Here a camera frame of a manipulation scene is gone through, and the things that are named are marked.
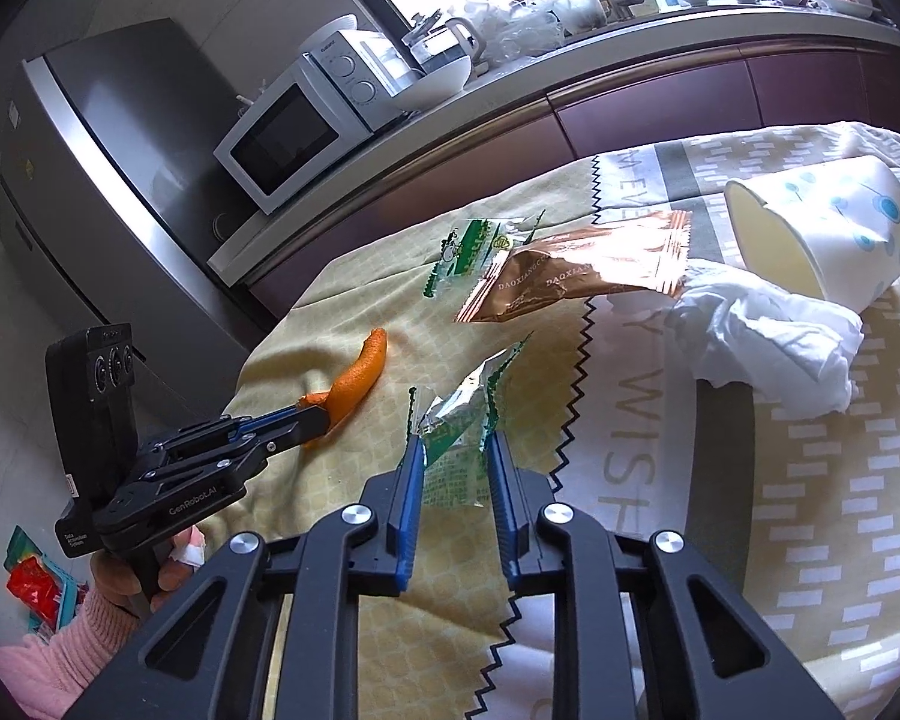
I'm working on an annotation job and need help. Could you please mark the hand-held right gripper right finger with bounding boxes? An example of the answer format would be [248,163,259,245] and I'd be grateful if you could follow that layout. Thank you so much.
[484,431,846,720]

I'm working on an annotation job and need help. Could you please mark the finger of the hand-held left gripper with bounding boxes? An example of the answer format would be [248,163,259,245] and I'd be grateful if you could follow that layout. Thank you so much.
[139,403,325,467]
[157,415,334,497]

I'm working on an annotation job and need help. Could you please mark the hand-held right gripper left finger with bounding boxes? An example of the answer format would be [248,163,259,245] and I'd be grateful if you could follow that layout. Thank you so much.
[67,435,430,720]

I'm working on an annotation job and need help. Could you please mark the clear green snack wrapper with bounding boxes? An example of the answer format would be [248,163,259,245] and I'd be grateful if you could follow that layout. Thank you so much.
[422,213,546,298]
[408,336,535,509]

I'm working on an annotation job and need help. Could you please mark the orange peel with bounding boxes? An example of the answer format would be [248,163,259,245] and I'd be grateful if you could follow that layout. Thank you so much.
[303,327,388,452]

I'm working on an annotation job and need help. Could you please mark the white tissue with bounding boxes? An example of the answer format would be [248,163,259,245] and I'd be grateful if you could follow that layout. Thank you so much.
[607,258,866,416]

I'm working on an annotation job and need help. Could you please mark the white blue-dotted paper cup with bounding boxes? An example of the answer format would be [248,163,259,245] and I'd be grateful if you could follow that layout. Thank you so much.
[723,155,900,315]

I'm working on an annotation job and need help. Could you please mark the person's left hand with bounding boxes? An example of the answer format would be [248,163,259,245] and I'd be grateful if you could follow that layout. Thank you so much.
[91,523,207,621]

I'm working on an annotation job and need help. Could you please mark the green basket of packets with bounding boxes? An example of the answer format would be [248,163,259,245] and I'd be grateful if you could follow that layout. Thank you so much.
[3,525,85,632]

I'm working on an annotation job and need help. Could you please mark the bronze foil wrapper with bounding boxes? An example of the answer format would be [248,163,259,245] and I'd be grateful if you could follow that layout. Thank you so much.
[454,210,693,326]

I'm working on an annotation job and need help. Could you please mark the grey refrigerator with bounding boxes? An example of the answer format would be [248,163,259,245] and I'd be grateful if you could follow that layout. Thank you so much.
[0,17,272,362]

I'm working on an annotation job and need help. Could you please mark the white microwave oven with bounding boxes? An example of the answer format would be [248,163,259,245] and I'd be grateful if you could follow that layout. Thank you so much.
[213,30,425,215]

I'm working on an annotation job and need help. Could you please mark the yellow printed tablecloth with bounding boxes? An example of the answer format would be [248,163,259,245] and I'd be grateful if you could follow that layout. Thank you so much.
[221,120,900,720]

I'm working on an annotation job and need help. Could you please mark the large white bowl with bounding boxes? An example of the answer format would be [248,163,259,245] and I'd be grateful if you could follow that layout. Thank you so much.
[390,56,473,113]

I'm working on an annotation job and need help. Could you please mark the white electric kettle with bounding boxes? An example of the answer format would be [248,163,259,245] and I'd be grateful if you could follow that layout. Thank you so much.
[411,16,488,70]

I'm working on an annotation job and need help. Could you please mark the kitchen counter cabinet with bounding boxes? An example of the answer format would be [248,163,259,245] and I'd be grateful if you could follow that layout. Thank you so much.
[208,9,900,317]

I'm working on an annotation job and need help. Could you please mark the clear plastic bags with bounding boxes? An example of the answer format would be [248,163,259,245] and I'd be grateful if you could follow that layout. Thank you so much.
[486,0,610,55]

